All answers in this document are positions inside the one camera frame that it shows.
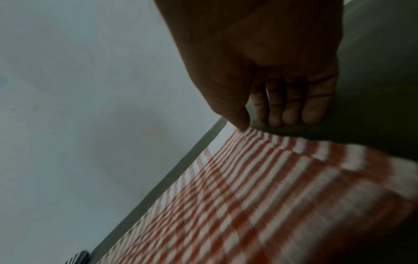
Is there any person's right hand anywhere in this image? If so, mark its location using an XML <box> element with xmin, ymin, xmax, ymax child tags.
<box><xmin>153</xmin><ymin>0</ymin><xmax>346</xmax><ymax>131</ymax></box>

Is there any orange white checked cloth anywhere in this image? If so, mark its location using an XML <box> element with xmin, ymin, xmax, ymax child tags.
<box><xmin>94</xmin><ymin>127</ymin><xmax>418</xmax><ymax>264</ymax></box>

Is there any dark striped object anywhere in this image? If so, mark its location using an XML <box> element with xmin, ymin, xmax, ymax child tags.
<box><xmin>64</xmin><ymin>250</ymin><xmax>91</xmax><ymax>264</ymax></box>

